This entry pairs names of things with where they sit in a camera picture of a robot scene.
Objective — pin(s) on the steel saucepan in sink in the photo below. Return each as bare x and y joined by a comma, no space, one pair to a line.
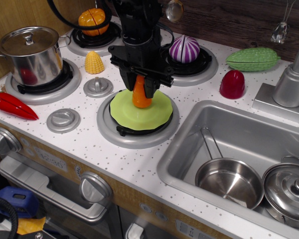
228,178

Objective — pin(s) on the front left burner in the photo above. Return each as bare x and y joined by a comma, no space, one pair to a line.
48,97

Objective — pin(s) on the grey oven knob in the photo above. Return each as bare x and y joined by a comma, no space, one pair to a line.
8,142
93,188

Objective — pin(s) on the grey stove knob front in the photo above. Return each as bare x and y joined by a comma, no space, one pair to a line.
63,121

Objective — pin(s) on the dark red toy pepper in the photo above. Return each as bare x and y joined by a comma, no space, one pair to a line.
232,85

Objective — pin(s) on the yellow toy corn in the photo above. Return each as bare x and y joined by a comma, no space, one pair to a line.
93,63

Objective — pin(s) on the blue clamp tool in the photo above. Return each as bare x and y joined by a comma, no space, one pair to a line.
24,201

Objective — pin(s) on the green toy bitter gourd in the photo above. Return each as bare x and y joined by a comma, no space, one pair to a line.
253,59

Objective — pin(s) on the orange toy carrot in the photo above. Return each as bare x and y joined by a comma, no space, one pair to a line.
139,98

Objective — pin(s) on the hanging steel ladle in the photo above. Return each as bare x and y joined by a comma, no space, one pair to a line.
174,10

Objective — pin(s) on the grey oven knob right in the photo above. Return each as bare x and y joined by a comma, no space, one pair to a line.
93,188

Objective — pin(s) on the grey stove knob middle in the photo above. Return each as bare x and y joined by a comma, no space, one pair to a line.
98,87

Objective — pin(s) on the burner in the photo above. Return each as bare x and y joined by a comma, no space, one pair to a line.
81,44
48,97
201,70
108,128

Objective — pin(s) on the grey oven knob left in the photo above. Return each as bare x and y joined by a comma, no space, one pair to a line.
8,142

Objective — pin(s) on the grey stove knob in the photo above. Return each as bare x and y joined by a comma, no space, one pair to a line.
98,87
63,121

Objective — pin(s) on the grey toy faucet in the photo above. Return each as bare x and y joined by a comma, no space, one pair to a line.
282,99

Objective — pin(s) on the steel lidded pot in sink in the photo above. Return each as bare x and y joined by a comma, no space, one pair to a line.
281,191

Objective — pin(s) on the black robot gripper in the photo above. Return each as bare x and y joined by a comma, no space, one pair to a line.
142,59

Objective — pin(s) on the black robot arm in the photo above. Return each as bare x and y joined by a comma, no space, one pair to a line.
139,19

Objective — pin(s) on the purple white toy onion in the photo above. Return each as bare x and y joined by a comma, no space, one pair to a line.
185,49

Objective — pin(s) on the steel pot with lid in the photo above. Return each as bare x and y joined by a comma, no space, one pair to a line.
32,55

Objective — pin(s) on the front centre burner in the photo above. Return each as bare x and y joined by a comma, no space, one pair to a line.
108,128

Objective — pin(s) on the hanging steel whisk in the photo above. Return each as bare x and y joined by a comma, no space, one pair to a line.
280,32

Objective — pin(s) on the grey oven door handle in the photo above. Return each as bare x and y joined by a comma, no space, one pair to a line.
60,194

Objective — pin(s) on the green plastic plate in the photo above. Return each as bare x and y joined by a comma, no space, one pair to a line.
126,114

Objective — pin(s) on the orange toy pumpkin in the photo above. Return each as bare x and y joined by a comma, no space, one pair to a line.
93,17

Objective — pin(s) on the back right burner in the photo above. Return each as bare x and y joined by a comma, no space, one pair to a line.
201,70

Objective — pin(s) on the red toy chili pepper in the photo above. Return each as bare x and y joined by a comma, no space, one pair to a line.
13,106

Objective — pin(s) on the yellow cloth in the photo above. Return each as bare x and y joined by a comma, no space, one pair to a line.
26,226

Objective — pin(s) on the grey toy sink basin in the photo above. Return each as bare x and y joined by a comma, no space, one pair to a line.
258,141

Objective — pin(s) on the back left burner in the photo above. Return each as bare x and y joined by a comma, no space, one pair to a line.
81,44

